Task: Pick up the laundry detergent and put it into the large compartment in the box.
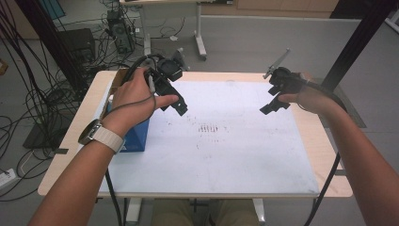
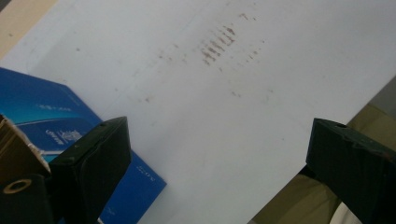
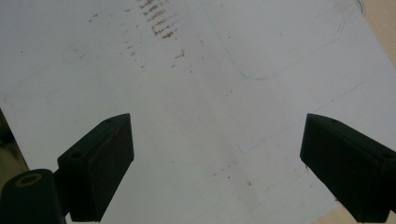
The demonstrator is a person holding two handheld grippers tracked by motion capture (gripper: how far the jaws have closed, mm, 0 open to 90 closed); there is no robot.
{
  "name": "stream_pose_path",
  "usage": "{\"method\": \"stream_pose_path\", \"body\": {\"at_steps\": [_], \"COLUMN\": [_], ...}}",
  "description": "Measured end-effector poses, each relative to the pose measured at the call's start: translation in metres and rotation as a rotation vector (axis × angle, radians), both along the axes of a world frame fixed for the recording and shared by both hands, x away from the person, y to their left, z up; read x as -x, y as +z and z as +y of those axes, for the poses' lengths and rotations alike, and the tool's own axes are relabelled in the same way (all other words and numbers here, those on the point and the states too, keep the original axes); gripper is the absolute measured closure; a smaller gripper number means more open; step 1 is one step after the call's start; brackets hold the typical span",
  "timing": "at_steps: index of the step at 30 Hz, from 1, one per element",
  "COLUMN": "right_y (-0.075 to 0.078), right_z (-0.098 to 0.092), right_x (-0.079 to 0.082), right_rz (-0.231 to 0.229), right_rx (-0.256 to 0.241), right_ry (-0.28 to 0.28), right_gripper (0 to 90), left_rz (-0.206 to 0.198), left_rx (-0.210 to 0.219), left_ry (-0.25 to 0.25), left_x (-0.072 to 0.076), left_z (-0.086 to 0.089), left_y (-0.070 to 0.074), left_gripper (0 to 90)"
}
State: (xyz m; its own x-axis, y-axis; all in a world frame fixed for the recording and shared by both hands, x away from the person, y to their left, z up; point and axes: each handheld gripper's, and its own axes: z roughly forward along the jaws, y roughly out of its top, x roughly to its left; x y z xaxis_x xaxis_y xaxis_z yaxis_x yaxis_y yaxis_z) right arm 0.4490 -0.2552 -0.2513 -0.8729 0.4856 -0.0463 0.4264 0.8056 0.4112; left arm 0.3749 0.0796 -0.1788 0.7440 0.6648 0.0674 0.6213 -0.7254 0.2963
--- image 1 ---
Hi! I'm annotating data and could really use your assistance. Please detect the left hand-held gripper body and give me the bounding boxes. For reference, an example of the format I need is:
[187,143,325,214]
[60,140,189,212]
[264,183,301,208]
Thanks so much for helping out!
[142,46,191,98]

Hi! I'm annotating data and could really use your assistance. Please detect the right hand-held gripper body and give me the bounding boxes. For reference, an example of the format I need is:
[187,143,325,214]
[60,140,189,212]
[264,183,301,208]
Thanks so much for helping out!
[263,47,310,111]

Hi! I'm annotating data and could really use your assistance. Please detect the blue cardboard box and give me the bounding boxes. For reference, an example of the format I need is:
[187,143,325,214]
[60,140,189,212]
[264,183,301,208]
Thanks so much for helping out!
[100,69,151,153]

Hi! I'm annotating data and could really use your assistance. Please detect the person's right hand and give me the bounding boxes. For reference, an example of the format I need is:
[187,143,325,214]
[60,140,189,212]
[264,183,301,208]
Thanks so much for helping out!
[277,84,339,116]

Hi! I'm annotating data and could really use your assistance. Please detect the person's left hand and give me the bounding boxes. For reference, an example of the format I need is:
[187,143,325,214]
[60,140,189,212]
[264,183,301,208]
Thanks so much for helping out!
[102,67,180,137]

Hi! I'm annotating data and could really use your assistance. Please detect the white table mat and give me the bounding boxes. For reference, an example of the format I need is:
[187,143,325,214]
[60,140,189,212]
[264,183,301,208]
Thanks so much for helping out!
[97,80,320,194]

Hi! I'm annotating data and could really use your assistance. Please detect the wooden table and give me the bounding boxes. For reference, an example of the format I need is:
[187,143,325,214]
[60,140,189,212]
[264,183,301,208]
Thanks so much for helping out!
[37,70,354,226]

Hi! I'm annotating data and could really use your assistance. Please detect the white desk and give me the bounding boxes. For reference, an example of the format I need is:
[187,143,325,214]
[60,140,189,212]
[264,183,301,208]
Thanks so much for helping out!
[120,0,209,64]

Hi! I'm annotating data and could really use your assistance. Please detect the black computer tower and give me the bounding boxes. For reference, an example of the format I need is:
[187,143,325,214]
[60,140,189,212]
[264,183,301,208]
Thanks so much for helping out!
[106,8,136,55]

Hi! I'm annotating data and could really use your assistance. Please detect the wooden cabinet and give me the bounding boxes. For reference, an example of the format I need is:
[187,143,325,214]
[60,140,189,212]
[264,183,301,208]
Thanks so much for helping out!
[200,0,340,18]

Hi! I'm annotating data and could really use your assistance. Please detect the black stand pole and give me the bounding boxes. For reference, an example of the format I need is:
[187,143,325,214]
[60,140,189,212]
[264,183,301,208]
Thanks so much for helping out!
[13,0,90,92]
[321,0,399,90]

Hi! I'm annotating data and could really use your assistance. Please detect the black equipment box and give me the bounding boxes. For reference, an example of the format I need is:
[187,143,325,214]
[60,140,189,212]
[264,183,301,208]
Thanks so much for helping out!
[59,27,97,64]

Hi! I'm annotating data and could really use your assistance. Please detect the person's khaki trousers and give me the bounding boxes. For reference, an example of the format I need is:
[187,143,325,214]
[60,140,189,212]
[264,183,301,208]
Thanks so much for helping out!
[152,198,262,226]

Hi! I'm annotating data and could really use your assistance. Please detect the teal panel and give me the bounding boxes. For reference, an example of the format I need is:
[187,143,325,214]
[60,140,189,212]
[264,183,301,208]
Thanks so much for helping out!
[39,0,67,20]

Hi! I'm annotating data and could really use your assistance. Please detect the white power strip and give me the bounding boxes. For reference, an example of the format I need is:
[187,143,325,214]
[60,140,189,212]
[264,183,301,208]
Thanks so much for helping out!
[0,168,17,190]

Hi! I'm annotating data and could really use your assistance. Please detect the thin grey cable with plug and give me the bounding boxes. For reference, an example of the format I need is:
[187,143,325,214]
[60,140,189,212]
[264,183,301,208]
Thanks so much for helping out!
[107,74,158,116]

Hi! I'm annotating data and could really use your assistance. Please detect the thick black left gripper cable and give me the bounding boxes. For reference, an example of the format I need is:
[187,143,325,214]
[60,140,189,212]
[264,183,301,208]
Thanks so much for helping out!
[104,54,165,226]

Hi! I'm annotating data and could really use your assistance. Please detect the thick black gripper cable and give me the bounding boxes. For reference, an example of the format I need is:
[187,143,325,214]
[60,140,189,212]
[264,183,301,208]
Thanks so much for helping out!
[104,54,165,226]
[302,73,349,226]

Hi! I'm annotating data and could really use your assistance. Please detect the wristwatch with white strap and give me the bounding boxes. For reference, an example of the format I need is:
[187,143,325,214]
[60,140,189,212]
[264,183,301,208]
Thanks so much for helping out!
[77,118,126,154]

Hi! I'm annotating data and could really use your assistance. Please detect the thick black right gripper cable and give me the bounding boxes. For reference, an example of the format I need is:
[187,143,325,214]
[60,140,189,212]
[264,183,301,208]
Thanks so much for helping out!
[302,73,349,226]

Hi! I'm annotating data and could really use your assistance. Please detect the bundle of black floor cables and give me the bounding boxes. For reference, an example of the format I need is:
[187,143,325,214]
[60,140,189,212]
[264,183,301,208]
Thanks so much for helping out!
[0,0,95,202]

